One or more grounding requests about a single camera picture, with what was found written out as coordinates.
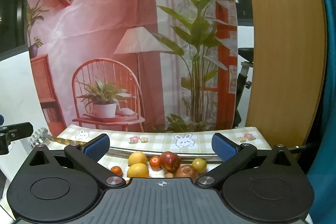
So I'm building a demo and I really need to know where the wooden panel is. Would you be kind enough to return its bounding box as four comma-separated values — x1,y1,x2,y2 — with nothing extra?
241,0,328,151

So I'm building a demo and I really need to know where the printed room backdrop cloth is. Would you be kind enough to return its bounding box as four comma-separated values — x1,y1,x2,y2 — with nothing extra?
25,0,238,134

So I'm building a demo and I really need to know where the red apple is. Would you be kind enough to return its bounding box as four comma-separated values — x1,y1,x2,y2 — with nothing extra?
175,164,198,178
160,151,182,173

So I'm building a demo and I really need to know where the yellow-green round fruit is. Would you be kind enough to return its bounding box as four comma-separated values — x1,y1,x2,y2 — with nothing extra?
192,158,207,171

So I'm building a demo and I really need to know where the checkered bunny tablecloth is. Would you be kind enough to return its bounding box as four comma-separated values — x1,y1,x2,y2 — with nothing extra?
49,126,273,180

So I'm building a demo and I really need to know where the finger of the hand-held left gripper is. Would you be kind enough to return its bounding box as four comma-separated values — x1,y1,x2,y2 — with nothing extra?
0,122,34,155

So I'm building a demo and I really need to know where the black cable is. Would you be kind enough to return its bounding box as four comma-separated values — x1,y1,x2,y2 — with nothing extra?
287,143,319,155

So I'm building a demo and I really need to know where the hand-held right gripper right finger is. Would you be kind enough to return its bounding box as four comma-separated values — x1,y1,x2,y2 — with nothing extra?
196,133,309,189

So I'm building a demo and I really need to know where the teal curtain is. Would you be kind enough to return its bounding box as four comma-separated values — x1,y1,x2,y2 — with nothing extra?
306,0,336,224

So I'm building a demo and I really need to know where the yellow lemon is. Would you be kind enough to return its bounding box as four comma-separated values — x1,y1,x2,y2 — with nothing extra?
128,151,148,167
127,163,149,178

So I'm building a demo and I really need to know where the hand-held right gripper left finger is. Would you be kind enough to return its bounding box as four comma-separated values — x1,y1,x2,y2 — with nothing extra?
25,133,127,190

